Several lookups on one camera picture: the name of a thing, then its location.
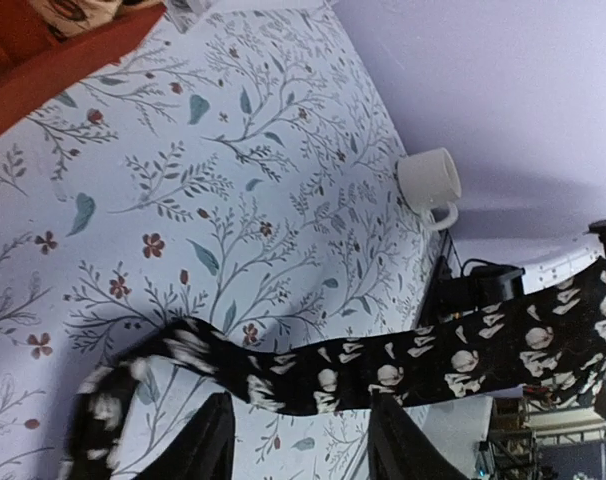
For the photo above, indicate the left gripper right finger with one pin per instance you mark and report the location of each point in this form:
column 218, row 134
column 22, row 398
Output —
column 399, row 450

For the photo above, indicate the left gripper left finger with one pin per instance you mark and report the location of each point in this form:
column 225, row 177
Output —
column 203, row 449

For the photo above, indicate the black white floral tie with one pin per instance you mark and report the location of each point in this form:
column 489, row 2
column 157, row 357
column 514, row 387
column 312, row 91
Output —
column 557, row 334

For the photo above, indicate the cream ceramic mug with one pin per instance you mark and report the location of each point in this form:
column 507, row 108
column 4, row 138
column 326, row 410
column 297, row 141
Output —
column 430, row 185

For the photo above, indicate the floral table mat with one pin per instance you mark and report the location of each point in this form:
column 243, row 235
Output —
column 242, row 172

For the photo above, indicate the red wooden compartment tray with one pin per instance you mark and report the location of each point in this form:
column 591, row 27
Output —
column 36, row 65

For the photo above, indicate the rolled beige patterned tie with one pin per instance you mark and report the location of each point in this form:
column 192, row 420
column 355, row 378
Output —
column 71, row 18

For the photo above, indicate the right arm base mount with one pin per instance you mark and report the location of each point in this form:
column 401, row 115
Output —
column 486, row 284

